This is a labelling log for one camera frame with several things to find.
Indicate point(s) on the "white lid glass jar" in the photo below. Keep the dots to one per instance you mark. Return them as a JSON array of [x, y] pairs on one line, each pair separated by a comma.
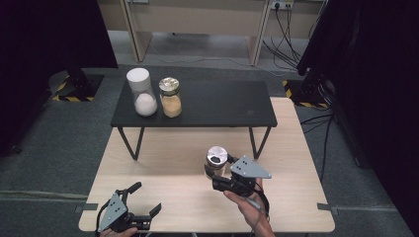
[[145, 102]]

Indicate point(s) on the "black stand with striped tape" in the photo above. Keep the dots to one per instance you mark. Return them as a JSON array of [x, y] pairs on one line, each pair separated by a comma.
[[79, 85], [308, 94]]

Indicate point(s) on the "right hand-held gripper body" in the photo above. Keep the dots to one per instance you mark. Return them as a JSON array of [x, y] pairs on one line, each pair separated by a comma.
[[247, 171]]

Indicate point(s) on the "white wall socket with plugs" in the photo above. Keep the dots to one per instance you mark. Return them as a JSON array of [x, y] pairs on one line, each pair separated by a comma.
[[282, 4]]

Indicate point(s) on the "person's right hand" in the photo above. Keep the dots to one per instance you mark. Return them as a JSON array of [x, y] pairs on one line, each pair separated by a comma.
[[247, 207]]

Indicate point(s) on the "silver lid glass jar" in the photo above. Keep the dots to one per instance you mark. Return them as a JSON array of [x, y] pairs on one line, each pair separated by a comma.
[[216, 154]]

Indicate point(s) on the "grey tape strip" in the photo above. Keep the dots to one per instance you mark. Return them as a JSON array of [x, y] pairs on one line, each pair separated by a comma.
[[327, 207], [87, 207]]

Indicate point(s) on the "gold lid glass jar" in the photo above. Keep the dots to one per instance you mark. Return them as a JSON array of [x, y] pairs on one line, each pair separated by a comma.
[[171, 102]]

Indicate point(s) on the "person's left hand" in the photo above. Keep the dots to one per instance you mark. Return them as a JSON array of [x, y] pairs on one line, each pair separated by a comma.
[[117, 232]]

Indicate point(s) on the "beige wooden desk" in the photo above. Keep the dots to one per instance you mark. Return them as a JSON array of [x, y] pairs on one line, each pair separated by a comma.
[[197, 16]]

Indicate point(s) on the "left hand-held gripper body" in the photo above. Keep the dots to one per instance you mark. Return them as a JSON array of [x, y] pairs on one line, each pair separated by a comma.
[[113, 210]]

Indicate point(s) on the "black metal shelf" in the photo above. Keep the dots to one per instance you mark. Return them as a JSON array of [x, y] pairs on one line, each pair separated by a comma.
[[214, 102]]

